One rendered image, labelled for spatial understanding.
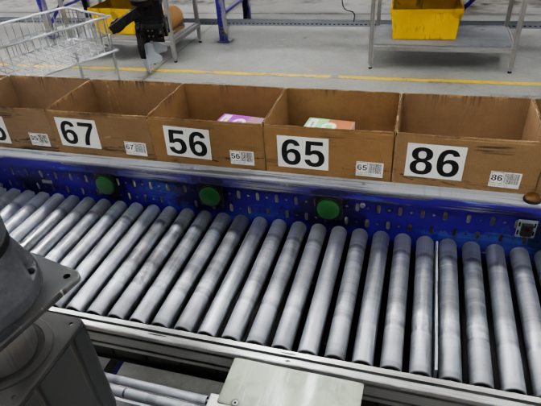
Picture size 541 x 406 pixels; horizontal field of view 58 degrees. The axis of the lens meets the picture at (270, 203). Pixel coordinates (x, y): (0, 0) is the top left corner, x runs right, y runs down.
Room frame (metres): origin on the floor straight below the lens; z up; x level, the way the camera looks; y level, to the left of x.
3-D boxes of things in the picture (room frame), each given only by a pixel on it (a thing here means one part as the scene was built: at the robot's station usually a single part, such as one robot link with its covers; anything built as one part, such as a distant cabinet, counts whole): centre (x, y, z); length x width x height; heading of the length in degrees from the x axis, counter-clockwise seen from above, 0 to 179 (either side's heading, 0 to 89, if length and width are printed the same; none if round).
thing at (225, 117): (1.58, 0.09, 0.92); 0.16 x 0.11 x 0.07; 65
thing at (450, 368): (0.88, -0.44, 0.72); 0.52 x 0.05 x 0.05; 162
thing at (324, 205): (1.22, -0.17, 0.81); 0.07 x 0.01 x 0.07; 72
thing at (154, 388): (0.69, 0.30, 0.74); 0.28 x 0.02 x 0.02; 71
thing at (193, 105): (1.55, 0.15, 0.96); 0.39 x 0.29 x 0.17; 72
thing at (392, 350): (0.92, -0.32, 0.72); 0.52 x 0.05 x 0.05; 162
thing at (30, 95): (1.80, 0.89, 0.97); 0.39 x 0.29 x 0.17; 72
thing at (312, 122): (1.49, -0.21, 0.92); 0.16 x 0.11 x 0.07; 67
